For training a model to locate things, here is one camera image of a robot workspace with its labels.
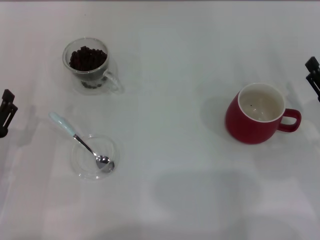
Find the red ceramic mug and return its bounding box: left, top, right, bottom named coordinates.
left=224, top=82, right=303, bottom=145

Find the dark coffee beans pile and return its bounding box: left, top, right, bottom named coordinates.
left=68, top=45, right=108, bottom=90

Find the clear glass dish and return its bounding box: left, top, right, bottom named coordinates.
left=71, top=134, right=121, bottom=182

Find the clear double-wall glass cup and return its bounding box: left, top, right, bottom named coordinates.
left=61, top=36, right=124, bottom=95

